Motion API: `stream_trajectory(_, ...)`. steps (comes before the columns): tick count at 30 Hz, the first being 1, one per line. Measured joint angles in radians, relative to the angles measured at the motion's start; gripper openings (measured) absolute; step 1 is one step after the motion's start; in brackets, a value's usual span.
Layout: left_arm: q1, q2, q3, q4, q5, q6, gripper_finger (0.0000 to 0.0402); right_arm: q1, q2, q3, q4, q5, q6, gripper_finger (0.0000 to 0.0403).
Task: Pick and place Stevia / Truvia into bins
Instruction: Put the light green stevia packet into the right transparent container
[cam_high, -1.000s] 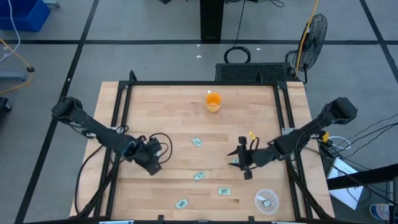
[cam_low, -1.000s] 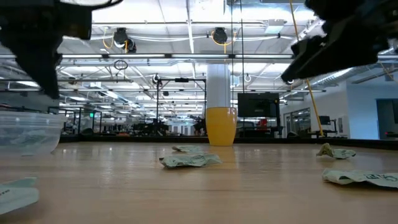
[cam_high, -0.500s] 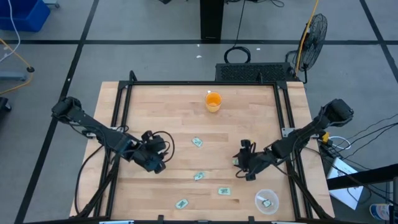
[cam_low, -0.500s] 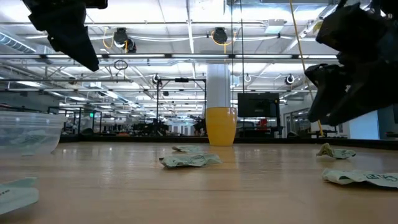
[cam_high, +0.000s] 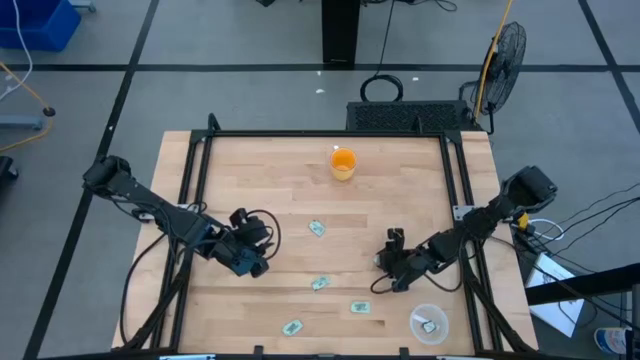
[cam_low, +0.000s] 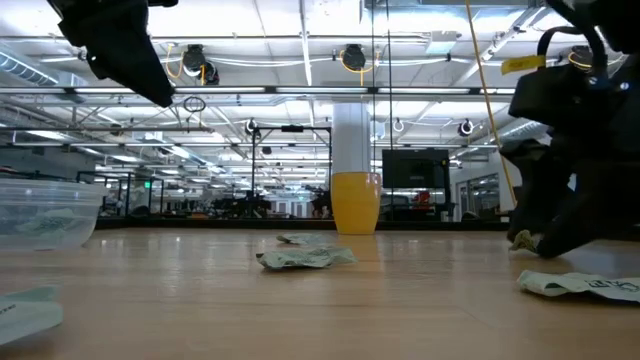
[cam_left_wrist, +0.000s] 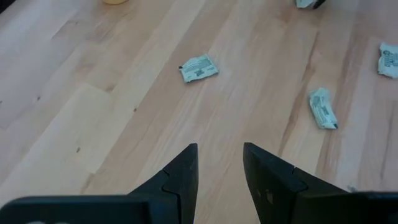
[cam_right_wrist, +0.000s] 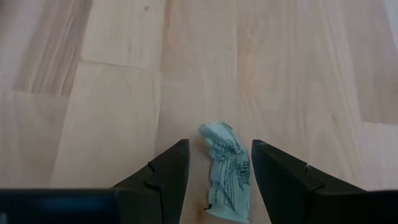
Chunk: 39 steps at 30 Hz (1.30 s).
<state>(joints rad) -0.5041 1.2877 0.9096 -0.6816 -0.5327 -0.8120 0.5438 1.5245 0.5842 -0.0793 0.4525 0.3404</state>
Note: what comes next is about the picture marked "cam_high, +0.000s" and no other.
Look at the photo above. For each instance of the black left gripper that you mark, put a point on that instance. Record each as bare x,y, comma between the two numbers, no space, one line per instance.
237,255

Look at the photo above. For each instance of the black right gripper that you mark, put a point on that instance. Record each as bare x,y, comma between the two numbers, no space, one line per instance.
405,265

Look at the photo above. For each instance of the clear plastic container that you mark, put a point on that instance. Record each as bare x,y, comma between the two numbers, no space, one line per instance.
417,332

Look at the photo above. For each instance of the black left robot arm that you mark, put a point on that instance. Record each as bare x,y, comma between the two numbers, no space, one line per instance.
150,200

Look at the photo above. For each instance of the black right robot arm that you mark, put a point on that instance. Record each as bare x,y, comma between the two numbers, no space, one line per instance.
500,210

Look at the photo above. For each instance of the silver mounting plate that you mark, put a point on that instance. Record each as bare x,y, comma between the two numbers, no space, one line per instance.
462,212
145,216

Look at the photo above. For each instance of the yellow ceramic mug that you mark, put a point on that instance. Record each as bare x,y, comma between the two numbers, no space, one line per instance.
343,162

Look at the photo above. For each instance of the yellow connector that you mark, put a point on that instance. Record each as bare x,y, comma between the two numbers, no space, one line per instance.
523,220

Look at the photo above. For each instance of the white paper sheet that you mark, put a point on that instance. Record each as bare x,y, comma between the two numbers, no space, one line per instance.
565,315

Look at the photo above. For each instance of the black perforated computer case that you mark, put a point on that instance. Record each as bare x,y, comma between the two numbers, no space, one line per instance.
405,116

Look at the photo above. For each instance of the black metal beam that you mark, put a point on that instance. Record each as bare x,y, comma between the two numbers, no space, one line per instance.
590,284

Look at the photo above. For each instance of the white printed cup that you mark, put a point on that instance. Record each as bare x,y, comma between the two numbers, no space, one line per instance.
611,341

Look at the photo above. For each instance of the black floor fan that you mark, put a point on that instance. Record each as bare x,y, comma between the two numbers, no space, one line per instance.
505,60

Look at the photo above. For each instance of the black floor puck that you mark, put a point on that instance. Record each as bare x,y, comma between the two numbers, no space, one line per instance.
48,111

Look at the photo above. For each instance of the black caster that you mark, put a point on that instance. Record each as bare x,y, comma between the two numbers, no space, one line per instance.
7,170

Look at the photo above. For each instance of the grey metal base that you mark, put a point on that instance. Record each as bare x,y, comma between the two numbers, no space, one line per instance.
20,122

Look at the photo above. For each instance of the blue plastic bin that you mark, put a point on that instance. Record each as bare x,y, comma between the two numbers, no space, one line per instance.
40,25

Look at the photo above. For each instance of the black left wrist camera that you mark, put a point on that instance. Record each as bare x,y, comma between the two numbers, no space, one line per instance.
245,225

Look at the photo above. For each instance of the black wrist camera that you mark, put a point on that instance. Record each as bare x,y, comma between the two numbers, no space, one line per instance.
395,240
245,225

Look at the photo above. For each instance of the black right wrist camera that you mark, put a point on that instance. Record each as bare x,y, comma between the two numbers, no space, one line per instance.
395,240

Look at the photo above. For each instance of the black metal table frame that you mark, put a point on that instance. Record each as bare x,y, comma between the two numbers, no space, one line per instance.
325,134

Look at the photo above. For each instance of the black rectangular post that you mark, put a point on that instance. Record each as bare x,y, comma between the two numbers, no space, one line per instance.
340,30

